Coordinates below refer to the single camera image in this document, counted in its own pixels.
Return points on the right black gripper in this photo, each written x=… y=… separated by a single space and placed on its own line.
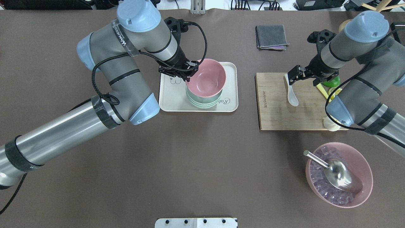
x=315 y=69

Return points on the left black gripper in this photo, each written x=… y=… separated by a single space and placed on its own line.
x=179 y=60

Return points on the small pink bowl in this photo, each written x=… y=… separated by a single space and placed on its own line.
x=209 y=80

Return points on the white ceramic soup spoon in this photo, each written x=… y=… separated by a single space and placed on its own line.
x=291 y=97

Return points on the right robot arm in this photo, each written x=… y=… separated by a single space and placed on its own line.
x=367 y=39

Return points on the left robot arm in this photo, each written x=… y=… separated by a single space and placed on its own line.
x=68 y=76

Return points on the green bowl stack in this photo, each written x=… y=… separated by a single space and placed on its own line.
x=203 y=102

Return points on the large pink bowl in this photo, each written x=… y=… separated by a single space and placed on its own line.
x=357 y=164

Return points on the yellow plastic knife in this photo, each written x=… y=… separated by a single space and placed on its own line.
x=322 y=90

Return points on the white bear serving tray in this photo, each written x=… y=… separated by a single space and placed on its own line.
x=172 y=94

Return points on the bamboo cutting board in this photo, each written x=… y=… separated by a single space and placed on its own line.
x=277 y=114

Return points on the green lime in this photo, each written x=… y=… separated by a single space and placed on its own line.
x=333 y=83

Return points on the folded grey cloth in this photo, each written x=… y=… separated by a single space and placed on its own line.
x=271 y=37

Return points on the wooden mug tree stand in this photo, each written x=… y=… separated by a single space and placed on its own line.
x=377 y=5

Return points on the metal ice scoop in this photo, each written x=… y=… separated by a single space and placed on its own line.
x=337 y=173

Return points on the clear ice cubes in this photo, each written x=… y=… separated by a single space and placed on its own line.
x=321 y=183

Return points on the metal mount at top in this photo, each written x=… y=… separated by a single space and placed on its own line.
x=198 y=7

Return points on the white bracket at bottom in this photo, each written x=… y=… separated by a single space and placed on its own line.
x=216 y=222

